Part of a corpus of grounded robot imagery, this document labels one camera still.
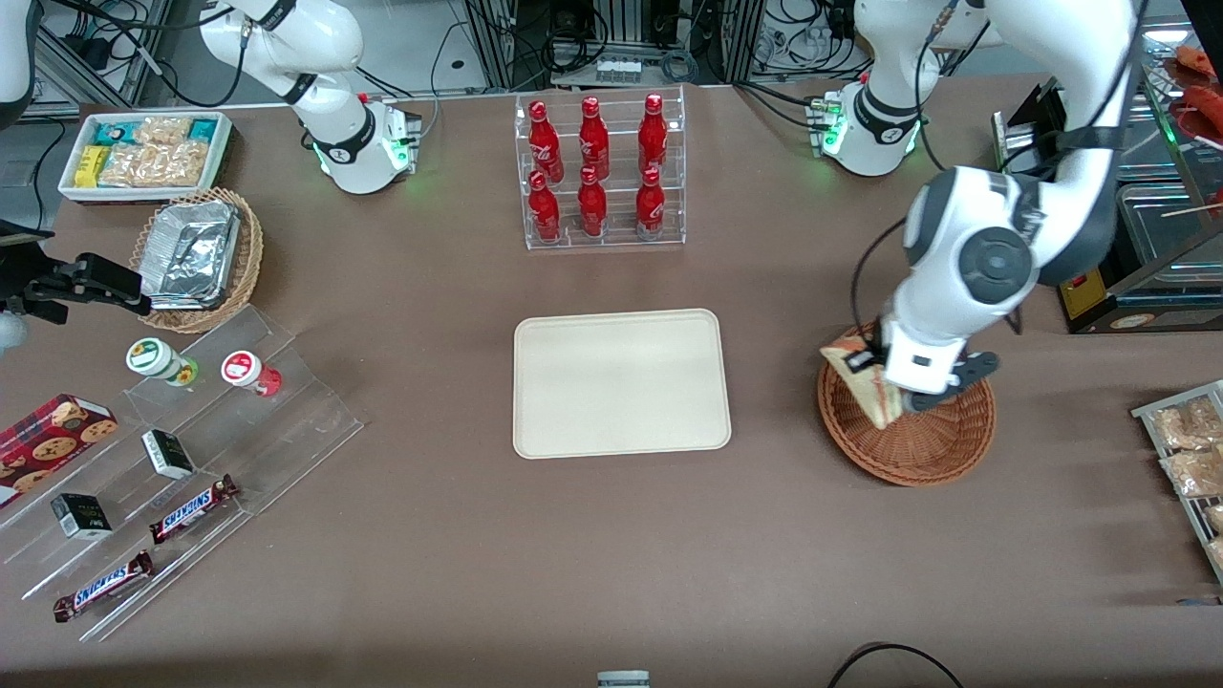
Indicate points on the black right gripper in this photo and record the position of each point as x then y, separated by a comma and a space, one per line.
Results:
48, 284

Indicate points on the triangular sandwich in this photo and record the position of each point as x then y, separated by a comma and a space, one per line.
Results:
865, 392

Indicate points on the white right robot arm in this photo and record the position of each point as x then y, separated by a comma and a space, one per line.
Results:
349, 143

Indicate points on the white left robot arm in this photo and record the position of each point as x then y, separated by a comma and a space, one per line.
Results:
994, 263

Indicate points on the brown wicker basket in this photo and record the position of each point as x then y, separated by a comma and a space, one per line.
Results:
917, 449

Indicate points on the light wicker basket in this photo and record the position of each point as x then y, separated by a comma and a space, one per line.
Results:
250, 258

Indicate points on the beige plastic tray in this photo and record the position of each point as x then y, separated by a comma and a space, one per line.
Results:
621, 382

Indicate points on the stacked aluminium foil trays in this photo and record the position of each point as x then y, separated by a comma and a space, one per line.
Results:
189, 253

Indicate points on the green lid white cup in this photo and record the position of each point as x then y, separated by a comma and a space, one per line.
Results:
153, 358

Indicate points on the white plastic snack bin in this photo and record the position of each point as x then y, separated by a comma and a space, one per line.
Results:
72, 186

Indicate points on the yellow snack packet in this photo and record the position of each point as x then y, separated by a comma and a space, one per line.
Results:
91, 166

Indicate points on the clear bag of crackers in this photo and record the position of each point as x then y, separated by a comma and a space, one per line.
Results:
162, 132
158, 165

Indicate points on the teal snack packet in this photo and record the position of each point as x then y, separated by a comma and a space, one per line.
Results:
115, 132
203, 129

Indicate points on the red lid white cup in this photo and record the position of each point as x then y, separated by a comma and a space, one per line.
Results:
244, 369

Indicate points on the red plaid cookie box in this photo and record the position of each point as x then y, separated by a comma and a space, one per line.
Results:
48, 444

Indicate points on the small black box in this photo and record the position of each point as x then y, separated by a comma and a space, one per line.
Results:
168, 454
81, 517

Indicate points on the clear acrylic stepped display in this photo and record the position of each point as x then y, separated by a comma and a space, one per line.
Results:
287, 430

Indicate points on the snickers chocolate bar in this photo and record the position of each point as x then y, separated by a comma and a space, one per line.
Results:
103, 586
191, 509

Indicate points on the red cola bottle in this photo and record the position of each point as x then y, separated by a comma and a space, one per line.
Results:
592, 208
593, 141
545, 212
546, 143
653, 137
650, 208

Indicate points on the black food warmer appliance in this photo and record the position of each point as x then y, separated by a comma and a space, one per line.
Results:
1137, 315

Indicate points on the clear acrylic bottle rack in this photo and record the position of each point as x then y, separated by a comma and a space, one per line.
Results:
616, 229

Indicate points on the stainless steel pan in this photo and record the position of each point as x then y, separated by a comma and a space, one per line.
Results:
1147, 158
1161, 229

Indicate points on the clear bag of pastries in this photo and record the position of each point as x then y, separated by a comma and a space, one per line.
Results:
1196, 473
1190, 425

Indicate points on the white power strip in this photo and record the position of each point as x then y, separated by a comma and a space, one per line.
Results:
618, 71

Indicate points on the small grey device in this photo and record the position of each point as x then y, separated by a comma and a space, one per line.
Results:
623, 679

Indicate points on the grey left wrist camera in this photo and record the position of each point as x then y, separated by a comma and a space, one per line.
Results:
951, 384

